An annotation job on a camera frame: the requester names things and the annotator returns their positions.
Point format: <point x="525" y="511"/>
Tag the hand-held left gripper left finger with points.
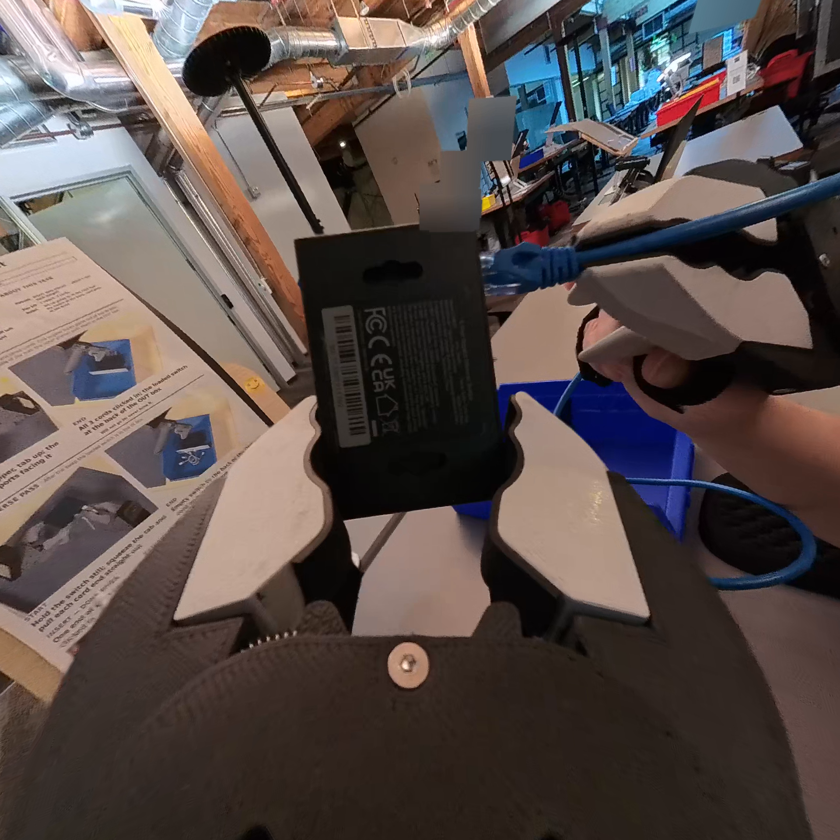
<point x="262" y="525"/>

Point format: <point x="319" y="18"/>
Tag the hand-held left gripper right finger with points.
<point x="571" y="525"/>

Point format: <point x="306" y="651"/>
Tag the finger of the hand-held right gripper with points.
<point x="695" y="308"/>
<point x="682" y="200"/>

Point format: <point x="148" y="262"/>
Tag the black network switch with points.
<point x="407" y="367"/>

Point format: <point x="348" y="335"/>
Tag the person's right hand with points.
<point x="709" y="420"/>

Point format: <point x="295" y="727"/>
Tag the red storage bin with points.
<point x="682" y="108"/>

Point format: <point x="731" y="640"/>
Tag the blue plastic bin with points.
<point x="617" y="433"/>

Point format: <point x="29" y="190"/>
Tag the tilted wooden board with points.
<point x="597" y="134"/>

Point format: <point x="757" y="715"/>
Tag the black wrist rest pad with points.
<point x="741" y="531"/>

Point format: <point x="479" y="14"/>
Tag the printed instruction poster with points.
<point x="79" y="315"/>

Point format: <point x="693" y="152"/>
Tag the glass door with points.
<point x="131" y="249"/>

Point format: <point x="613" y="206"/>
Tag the black round-headed pole stand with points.
<point x="226" y="62"/>

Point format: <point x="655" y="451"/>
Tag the silver flexible air duct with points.
<point x="295" y="43"/>

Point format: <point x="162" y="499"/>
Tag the silver spiral air duct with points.
<point x="39" y="52"/>

